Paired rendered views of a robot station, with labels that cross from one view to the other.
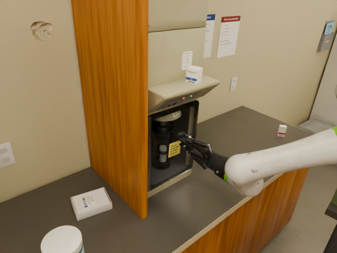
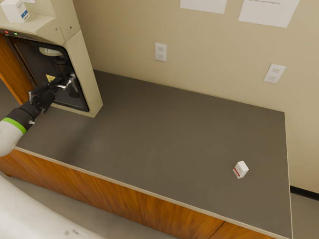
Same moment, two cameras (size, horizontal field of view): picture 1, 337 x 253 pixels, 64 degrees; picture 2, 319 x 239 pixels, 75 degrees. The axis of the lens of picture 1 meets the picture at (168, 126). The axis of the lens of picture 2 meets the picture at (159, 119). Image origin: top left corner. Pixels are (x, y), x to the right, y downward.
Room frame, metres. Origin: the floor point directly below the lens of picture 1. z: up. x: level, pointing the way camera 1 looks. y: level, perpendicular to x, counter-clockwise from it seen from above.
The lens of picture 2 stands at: (1.14, -0.99, 1.86)
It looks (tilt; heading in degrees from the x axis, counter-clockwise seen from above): 50 degrees down; 61
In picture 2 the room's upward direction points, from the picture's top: straight up
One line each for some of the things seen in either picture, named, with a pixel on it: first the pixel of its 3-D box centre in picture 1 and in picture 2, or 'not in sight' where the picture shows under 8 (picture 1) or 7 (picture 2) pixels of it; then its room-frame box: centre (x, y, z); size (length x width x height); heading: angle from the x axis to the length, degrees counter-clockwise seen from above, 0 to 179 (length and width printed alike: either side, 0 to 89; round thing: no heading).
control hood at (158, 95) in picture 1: (184, 95); (16, 30); (1.04, -0.06, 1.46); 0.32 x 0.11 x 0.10; 132
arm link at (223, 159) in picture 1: (225, 167); (21, 120); (0.91, -0.25, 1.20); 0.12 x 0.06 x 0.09; 132
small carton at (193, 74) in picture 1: (194, 75); (15, 10); (1.07, -0.10, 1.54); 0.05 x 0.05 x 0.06; 61
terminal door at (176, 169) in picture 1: (172, 145); (52, 78); (1.07, -0.02, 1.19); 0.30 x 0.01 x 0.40; 132
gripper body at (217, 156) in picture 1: (211, 159); (32, 107); (0.96, -0.19, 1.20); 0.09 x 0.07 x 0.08; 42
